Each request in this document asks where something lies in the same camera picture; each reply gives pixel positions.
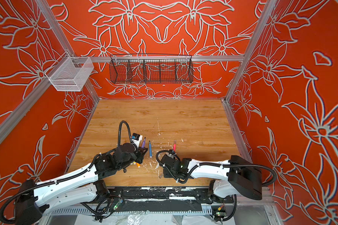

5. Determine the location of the blue marker pen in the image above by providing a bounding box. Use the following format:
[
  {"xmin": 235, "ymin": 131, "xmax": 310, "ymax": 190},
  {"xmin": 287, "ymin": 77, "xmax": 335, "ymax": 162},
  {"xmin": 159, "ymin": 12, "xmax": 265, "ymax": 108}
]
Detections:
[{"xmin": 148, "ymin": 141, "xmax": 153, "ymax": 158}]

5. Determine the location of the white wire basket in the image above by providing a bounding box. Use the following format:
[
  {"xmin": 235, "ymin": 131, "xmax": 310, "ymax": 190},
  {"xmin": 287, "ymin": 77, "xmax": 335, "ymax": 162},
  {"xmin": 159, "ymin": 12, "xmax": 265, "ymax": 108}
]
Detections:
[{"xmin": 44, "ymin": 52, "xmax": 94, "ymax": 92}]

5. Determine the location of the white cable duct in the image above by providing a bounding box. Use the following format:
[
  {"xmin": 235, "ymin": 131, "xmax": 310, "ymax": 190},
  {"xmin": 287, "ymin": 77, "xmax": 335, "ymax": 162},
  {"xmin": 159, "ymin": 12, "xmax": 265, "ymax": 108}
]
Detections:
[{"xmin": 49, "ymin": 205, "xmax": 213, "ymax": 217}]

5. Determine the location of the purple marker pen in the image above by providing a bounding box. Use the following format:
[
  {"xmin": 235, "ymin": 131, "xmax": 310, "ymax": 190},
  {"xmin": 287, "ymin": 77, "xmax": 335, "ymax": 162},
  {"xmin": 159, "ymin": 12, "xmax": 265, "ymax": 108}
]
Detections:
[{"xmin": 141, "ymin": 137, "xmax": 146, "ymax": 148}]

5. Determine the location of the black wire basket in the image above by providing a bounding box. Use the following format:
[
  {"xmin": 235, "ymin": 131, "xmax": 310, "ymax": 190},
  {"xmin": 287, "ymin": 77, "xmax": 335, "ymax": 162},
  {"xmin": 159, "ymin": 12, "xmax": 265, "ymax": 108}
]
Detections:
[{"xmin": 109, "ymin": 54, "xmax": 194, "ymax": 84}]

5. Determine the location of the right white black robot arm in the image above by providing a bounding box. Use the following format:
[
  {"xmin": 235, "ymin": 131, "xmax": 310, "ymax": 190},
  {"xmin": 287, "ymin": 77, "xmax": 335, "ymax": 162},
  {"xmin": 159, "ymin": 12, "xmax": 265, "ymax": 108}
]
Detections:
[{"xmin": 155, "ymin": 150, "xmax": 278, "ymax": 200}]

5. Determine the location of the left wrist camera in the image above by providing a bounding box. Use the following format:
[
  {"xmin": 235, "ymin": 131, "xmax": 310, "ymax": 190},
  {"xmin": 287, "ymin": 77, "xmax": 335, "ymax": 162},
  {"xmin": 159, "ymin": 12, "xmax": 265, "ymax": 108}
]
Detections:
[{"xmin": 131, "ymin": 133, "xmax": 143, "ymax": 146}]

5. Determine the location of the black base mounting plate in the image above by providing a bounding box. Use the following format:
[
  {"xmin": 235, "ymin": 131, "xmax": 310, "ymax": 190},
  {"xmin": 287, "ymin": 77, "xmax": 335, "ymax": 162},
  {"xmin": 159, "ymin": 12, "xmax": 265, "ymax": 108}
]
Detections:
[{"xmin": 107, "ymin": 187, "xmax": 234, "ymax": 204}]

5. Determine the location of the pink marker pen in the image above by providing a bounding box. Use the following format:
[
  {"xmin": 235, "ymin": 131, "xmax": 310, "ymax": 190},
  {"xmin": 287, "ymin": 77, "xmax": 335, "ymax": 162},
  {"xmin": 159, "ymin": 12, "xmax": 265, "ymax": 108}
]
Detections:
[{"xmin": 173, "ymin": 140, "xmax": 177, "ymax": 151}]

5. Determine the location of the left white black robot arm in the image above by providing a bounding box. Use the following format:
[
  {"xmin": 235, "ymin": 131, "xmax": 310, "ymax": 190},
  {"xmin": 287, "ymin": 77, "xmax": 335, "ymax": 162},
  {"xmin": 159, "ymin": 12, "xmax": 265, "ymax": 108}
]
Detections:
[{"xmin": 0, "ymin": 121, "xmax": 148, "ymax": 225}]

